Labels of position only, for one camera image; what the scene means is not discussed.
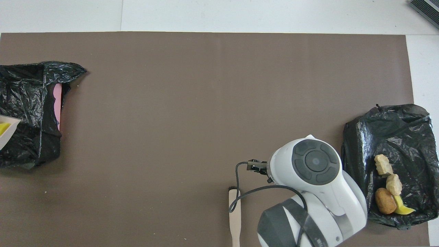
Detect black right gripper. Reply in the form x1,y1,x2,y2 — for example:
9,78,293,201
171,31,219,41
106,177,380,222
247,159,272,176

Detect beige hand brush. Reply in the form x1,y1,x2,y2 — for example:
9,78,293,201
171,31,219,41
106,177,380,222
228,187,242,247

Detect golden croissant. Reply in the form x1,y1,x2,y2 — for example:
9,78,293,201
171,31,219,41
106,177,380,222
374,154,394,176

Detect brown bread roll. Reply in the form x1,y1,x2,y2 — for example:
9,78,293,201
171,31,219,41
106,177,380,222
375,187,398,215

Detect tan rock piece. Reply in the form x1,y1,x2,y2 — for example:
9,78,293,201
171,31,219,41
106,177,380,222
386,174,403,196

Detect notched yellow sponge piece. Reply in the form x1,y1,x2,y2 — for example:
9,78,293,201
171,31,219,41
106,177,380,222
394,195,416,215

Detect beige plastic dustpan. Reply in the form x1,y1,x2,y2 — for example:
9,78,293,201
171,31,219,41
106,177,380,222
0,115,21,151

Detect black trash bag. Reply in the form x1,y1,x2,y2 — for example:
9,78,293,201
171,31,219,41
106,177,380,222
341,103,433,231
0,61,88,169

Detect pink plastic bin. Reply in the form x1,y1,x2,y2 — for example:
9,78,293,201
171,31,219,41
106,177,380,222
52,83,63,131

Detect brown table mat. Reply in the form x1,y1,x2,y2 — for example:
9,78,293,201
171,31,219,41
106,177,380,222
0,32,430,247

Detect dark ribbed panel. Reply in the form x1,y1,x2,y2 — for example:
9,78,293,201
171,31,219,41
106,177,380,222
408,0,439,30

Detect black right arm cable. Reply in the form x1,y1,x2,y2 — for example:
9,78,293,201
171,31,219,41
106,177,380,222
228,161,309,214

